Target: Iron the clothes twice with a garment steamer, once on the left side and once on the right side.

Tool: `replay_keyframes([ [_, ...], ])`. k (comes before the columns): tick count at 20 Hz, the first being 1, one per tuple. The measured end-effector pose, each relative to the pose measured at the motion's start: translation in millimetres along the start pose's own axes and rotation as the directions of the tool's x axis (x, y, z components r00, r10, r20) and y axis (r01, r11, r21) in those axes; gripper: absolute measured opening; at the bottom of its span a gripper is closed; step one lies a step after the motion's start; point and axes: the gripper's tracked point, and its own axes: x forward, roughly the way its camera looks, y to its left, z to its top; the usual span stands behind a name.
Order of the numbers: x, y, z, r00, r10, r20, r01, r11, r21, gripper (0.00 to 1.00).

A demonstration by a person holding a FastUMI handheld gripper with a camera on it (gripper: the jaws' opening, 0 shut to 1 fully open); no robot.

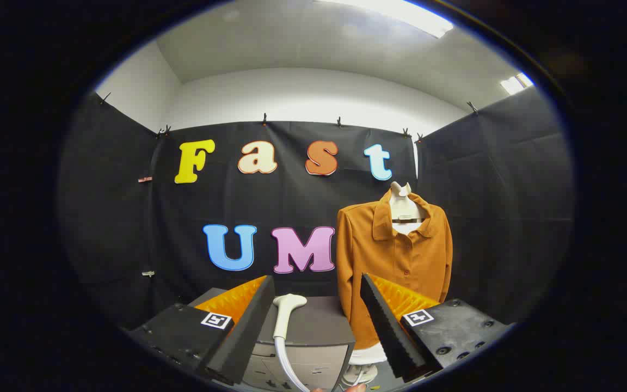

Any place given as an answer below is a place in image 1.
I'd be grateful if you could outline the white mannequin torso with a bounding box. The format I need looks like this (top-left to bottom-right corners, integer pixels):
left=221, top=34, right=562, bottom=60
left=349, top=181, right=428, bottom=365

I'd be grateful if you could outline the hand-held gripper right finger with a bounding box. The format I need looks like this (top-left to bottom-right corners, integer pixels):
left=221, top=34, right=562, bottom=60
left=359, top=272, right=514, bottom=383

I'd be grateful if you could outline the small ceiling light panel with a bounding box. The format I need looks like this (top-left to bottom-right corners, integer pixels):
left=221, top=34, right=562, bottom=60
left=500, top=72, right=534, bottom=96

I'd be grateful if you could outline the long ceiling light panel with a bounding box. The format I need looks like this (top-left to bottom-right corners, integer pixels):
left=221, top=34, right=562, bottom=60
left=319, top=0, right=454, bottom=39

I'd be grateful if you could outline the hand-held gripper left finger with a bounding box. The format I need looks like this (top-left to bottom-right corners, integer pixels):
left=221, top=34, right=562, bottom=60
left=127, top=275, right=276, bottom=386

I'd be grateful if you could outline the white stand base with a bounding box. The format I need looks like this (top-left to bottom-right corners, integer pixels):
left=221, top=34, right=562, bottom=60
left=341, top=364, right=379, bottom=388

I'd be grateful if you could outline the row of black clips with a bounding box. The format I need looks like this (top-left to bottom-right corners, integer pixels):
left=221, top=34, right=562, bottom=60
left=100, top=91, right=479, bottom=140

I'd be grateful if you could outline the grey cabinet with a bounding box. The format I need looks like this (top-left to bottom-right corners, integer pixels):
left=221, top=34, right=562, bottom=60
left=188, top=287, right=356, bottom=392

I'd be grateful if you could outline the black backdrop cloth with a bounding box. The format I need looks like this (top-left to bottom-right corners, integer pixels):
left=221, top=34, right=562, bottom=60
left=58, top=87, right=574, bottom=333

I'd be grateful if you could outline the orange button-up shirt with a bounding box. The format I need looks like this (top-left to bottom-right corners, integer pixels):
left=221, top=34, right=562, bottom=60
left=336, top=189, right=453, bottom=351

